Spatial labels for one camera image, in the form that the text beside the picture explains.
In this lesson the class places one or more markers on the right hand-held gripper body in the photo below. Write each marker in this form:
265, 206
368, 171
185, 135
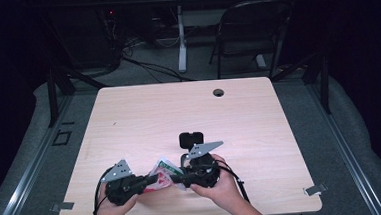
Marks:
202, 173

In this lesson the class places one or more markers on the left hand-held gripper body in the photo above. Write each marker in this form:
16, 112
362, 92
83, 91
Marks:
121, 188

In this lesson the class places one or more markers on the pink and clear plastic bag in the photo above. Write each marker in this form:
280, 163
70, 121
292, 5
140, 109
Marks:
164, 176

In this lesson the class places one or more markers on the person's left hand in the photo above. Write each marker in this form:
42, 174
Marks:
109, 211

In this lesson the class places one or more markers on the person's right hand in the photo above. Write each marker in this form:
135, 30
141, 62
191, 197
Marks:
225, 189

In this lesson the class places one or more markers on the grey tape piece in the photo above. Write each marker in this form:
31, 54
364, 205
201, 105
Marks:
62, 206
315, 189

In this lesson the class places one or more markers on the white desk leg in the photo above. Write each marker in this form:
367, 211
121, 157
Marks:
182, 48

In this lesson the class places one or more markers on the dark computer tower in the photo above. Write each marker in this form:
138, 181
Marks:
94, 40

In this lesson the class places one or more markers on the black folding chair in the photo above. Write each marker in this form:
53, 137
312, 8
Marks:
253, 23

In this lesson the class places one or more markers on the aluminium floor rail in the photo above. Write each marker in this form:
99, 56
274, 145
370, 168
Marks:
348, 159
29, 179

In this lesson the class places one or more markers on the black metal frame post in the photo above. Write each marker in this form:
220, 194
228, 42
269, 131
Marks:
52, 96
325, 82

